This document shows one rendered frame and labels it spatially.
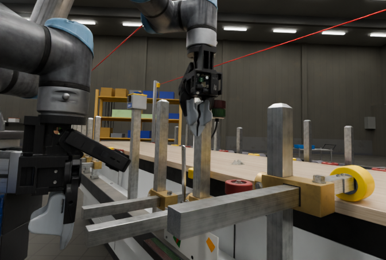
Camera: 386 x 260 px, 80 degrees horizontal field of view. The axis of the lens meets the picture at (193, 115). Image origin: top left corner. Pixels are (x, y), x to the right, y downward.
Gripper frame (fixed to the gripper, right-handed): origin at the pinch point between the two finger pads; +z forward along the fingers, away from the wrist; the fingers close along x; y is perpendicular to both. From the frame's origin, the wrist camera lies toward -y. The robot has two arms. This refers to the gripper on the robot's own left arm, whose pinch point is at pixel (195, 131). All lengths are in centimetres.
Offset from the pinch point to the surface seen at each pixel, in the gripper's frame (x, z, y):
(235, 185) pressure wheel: 13.8, 14.9, -3.1
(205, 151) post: 5.1, 5.5, -5.3
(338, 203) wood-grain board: 30.3, 15.8, 15.0
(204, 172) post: 5.1, 11.3, -5.3
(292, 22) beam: 783, -543, -778
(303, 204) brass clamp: 10.6, 11.8, 23.7
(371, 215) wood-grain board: 32.0, 16.6, 21.1
